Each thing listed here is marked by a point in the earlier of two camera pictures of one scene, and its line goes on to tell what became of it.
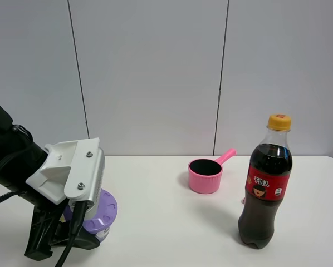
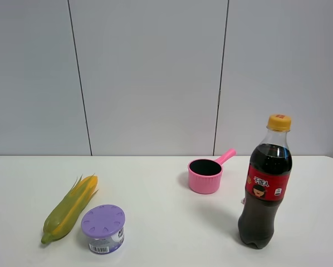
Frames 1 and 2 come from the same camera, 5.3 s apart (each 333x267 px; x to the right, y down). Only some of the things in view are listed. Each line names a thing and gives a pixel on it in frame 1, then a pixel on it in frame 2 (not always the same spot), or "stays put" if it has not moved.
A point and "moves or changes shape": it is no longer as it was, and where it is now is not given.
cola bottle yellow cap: (268, 176) stays put
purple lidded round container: (107, 212) moves or changes shape
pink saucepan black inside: (205, 174) stays put
